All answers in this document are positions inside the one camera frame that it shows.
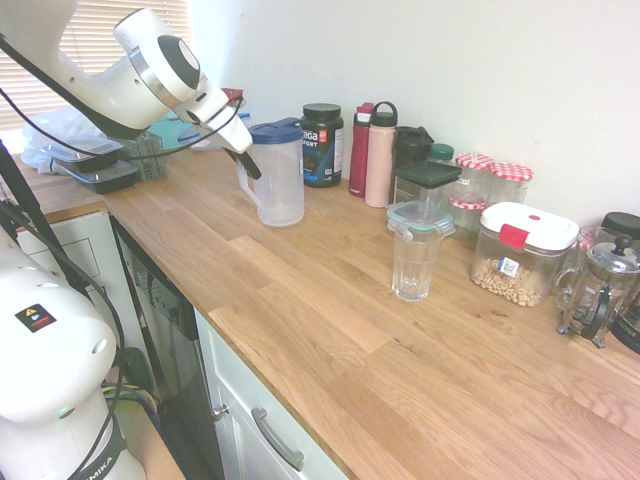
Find black-lid glass jar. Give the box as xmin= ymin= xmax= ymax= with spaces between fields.
xmin=599 ymin=211 xmax=640 ymax=246

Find clear drinking glass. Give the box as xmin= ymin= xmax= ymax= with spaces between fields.
xmin=391 ymin=221 xmax=446 ymax=303

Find small jar red-checkered lid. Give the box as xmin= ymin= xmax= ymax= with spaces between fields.
xmin=448 ymin=196 xmax=488 ymax=239

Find black dishwasher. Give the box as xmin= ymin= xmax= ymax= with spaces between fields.
xmin=108 ymin=213 xmax=227 ymax=480

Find black plastic meal container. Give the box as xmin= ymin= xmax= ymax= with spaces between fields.
xmin=58 ymin=160 xmax=141 ymax=196
xmin=39 ymin=138 xmax=124 ymax=169

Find tall jar red-checkered lid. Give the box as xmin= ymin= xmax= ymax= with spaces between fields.
xmin=453 ymin=152 xmax=496 ymax=201
xmin=488 ymin=161 xmax=535 ymax=207

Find green dish basket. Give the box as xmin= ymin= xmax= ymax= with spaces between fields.
xmin=115 ymin=127 xmax=169 ymax=183

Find glass mug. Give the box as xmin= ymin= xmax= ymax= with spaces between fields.
xmin=573 ymin=225 xmax=619 ymax=266

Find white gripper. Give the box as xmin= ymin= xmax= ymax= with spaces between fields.
xmin=182 ymin=88 xmax=263 ymax=181

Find coloured cable bundle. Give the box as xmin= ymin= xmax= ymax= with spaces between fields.
xmin=101 ymin=380 xmax=162 ymax=429

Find clear plastic bag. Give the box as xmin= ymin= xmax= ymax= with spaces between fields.
xmin=20 ymin=108 xmax=109 ymax=176

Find square container with black lid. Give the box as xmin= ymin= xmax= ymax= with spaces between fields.
xmin=392 ymin=160 xmax=464 ymax=212

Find teal-rim glass food container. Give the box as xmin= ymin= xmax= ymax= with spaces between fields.
xmin=385 ymin=199 xmax=458 ymax=239

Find white kitchen cabinet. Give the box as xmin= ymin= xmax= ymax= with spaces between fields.
xmin=193 ymin=308 xmax=354 ymax=480

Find black Vega protein tub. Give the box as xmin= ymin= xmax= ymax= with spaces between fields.
xmin=299 ymin=102 xmax=346 ymax=189

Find glass French press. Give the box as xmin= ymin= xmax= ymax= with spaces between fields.
xmin=554 ymin=233 xmax=640 ymax=348

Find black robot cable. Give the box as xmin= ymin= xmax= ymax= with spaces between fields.
xmin=0 ymin=32 xmax=249 ymax=164

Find teal plastic board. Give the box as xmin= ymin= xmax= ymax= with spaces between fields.
xmin=147 ymin=111 xmax=194 ymax=150

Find black coffee pot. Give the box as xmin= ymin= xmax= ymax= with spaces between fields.
xmin=606 ymin=298 xmax=640 ymax=356

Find white-lid cereal container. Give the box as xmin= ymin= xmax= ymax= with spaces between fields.
xmin=469 ymin=201 xmax=581 ymax=309

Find silver drawer handle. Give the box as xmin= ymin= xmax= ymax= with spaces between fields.
xmin=250 ymin=406 xmax=306 ymax=472

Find clear pitcher with blue lid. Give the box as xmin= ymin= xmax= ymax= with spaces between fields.
xmin=235 ymin=117 xmax=307 ymax=228

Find pink bottle with black cap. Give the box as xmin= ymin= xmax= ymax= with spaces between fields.
xmin=363 ymin=100 xmax=400 ymax=209

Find green-lid clear jar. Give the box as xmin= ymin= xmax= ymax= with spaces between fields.
xmin=427 ymin=142 xmax=457 ymax=168

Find black shaker bottle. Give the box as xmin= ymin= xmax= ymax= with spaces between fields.
xmin=392 ymin=125 xmax=435 ymax=174

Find red water bottle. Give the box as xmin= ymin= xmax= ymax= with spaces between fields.
xmin=348 ymin=101 xmax=377 ymax=198

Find window blinds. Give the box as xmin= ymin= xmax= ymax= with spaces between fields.
xmin=0 ymin=0 xmax=195 ymax=135

